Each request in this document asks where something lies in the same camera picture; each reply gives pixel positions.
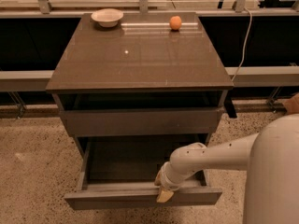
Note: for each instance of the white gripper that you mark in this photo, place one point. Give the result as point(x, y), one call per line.
point(167, 180)

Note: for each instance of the orange fruit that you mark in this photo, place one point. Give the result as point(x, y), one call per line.
point(175, 23)

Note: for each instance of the grey metal railing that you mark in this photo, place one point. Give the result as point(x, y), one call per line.
point(269, 76)

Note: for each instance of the grey drawer cabinet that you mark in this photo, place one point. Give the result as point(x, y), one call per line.
point(140, 55)

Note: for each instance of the white ceramic bowl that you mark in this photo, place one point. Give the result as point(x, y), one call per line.
point(108, 17)

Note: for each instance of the grey top drawer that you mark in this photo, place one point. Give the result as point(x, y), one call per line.
point(132, 114)

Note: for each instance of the grey drawer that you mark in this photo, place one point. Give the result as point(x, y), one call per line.
point(132, 114)
point(119, 171)

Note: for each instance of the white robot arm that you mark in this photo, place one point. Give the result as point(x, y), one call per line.
point(270, 158)

